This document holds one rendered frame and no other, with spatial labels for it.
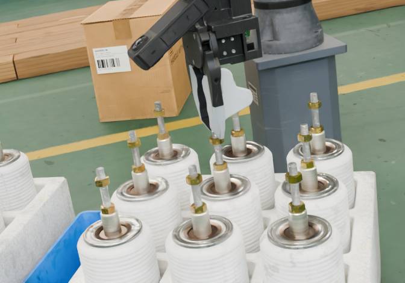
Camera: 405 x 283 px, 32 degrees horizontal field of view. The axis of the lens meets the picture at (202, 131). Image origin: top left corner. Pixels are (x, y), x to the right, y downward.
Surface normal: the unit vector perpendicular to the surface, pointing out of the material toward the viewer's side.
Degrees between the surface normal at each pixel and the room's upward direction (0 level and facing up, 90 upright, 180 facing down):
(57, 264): 88
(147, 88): 89
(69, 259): 88
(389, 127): 0
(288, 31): 72
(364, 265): 0
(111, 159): 0
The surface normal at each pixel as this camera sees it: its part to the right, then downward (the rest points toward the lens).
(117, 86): -0.16, 0.36
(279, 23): -0.24, 0.08
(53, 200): 0.97, -0.05
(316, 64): 0.22, 0.33
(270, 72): -0.53, 0.37
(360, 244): -0.14, -0.92
